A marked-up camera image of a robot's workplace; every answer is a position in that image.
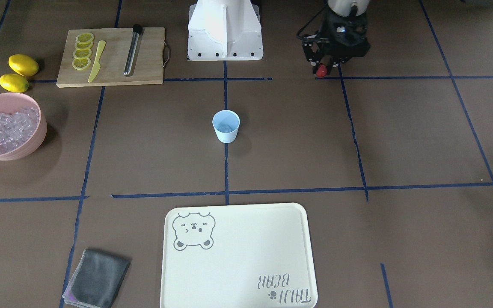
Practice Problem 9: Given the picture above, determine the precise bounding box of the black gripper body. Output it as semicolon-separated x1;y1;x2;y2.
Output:
320;11;371;60

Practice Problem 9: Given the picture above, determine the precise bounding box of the red strawberry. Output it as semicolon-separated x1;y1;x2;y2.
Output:
315;64;328;78

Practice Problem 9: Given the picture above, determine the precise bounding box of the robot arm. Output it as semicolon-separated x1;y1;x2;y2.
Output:
313;0;371;78

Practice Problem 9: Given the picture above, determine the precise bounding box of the light blue plastic cup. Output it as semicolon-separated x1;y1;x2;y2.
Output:
212;110;241;144

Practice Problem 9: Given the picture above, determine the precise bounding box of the pile of clear ice cubes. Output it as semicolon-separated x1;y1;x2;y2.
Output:
0;107;40;154

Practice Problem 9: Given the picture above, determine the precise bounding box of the wooden cutting board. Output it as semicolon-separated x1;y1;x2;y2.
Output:
56;27;169;88

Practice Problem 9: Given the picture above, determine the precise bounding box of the steel muddler black tip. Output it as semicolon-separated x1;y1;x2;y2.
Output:
123;24;143;77

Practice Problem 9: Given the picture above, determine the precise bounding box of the cream bear tray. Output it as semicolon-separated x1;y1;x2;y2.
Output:
159;202;318;308

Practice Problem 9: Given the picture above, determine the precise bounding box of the yellow plastic knife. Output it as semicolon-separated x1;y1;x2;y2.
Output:
87;40;107;83

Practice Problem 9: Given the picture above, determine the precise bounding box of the lemon slice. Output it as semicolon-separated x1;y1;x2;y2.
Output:
72;58;91;71
75;33;94;44
75;41;93;51
73;48;92;59

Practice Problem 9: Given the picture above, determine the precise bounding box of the yellow lemon near board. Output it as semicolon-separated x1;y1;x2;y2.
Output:
8;54;39;77

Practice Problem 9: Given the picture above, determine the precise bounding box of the yellow lemon far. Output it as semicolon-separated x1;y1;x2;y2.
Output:
0;74;30;93

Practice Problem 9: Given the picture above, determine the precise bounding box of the folded grey cloth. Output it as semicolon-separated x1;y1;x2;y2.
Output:
62;249;131;308

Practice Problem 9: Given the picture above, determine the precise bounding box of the pink bowl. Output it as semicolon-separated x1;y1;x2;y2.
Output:
0;93;47;160

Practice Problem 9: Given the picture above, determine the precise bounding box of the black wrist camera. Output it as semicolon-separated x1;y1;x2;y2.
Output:
300;34;320;64

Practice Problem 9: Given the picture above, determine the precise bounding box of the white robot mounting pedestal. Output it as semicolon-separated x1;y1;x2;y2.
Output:
187;0;264;61

